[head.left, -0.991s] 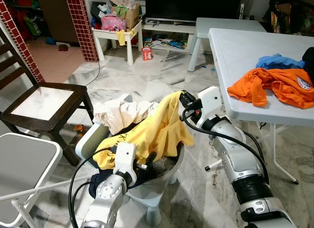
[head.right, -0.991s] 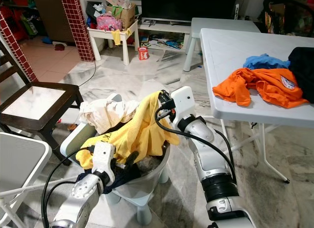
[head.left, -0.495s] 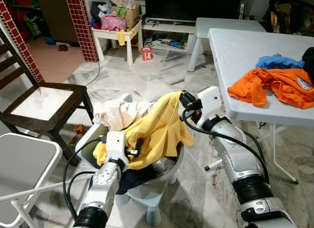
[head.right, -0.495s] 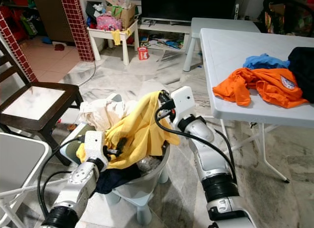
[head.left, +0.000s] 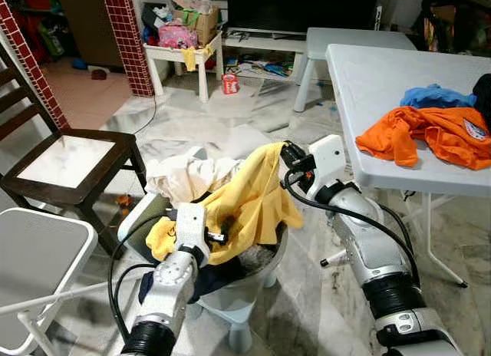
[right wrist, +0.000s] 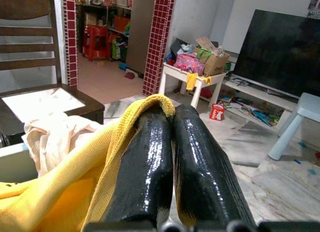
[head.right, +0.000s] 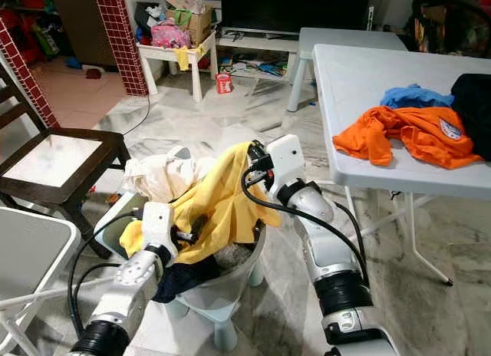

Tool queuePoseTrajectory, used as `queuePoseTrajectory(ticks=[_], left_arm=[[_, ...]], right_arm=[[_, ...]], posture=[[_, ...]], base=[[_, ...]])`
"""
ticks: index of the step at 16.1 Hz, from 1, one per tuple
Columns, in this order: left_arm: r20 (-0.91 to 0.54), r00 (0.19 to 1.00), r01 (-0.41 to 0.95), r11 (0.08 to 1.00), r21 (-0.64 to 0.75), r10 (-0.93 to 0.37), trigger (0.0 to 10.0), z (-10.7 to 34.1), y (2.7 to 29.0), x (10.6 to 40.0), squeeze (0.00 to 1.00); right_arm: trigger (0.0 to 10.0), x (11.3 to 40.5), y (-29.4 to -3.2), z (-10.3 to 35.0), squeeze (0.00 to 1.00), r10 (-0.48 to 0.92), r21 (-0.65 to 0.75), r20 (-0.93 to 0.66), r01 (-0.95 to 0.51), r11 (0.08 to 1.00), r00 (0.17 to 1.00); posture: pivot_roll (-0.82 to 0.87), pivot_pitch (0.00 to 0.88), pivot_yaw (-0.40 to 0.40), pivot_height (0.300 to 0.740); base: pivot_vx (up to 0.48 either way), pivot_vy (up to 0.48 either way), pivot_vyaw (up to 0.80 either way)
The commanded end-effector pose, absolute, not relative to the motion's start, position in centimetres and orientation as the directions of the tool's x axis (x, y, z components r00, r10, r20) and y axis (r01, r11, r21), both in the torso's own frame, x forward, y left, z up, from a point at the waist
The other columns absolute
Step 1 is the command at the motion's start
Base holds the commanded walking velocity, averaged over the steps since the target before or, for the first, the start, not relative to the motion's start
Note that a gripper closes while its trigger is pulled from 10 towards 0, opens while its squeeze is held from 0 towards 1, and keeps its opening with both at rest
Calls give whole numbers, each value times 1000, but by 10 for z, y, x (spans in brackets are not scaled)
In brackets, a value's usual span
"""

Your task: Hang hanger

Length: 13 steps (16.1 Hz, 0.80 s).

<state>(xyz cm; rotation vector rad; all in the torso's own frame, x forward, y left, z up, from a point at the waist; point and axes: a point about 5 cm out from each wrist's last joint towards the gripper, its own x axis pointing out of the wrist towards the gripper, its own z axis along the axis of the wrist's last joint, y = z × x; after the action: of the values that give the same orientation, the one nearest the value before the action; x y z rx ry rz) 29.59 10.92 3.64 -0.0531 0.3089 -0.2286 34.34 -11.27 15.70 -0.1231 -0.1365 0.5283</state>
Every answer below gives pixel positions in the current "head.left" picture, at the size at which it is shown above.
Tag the yellow shirt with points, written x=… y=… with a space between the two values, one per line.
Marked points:
x=253 y=202

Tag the black garment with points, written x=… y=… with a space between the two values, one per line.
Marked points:
x=483 y=99

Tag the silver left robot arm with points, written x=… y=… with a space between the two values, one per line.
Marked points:
x=165 y=287

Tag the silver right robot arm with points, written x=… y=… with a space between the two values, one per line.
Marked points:
x=368 y=241

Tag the dark navy garment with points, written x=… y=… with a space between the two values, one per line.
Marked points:
x=215 y=278

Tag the cream white garment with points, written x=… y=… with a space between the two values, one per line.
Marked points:
x=184 y=179

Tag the grey laundry basket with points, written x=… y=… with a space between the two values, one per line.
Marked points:
x=265 y=287

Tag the pale grey plastic stool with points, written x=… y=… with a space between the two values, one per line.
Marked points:
x=234 y=325

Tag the grey folding table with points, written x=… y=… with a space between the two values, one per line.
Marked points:
x=376 y=87

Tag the white tv cabinet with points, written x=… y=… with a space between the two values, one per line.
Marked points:
x=265 y=43

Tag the grey plastic bench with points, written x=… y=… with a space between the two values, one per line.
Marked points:
x=353 y=40

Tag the dark wooden chair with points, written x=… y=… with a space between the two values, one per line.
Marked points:
x=126 y=145

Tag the small yellow cloth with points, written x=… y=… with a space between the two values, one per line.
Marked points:
x=193 y=58

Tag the orange shirt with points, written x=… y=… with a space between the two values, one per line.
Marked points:
x=437 y=137

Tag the black television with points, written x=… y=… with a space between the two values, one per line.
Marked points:
x=303 y=9

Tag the blue garment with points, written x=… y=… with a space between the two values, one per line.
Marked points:
x=433 y=97

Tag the brown cardboard box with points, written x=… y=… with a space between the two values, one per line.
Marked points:
x=205 y=26

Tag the small white side table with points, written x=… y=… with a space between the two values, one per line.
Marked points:
x=169 y=53

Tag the pink bag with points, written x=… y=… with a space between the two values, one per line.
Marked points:
x=178 y=35

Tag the red tiled pillar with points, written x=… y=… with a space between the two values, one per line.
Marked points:
x=130 y=41

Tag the black folded stroller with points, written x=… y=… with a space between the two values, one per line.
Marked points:
x=456 y=26

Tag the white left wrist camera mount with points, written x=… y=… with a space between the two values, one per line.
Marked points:
x=192 y=225

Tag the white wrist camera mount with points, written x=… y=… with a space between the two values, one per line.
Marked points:
x=192 y=225
x=328 y=160

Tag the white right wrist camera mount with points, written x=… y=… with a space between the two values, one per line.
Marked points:
x=328 y=160

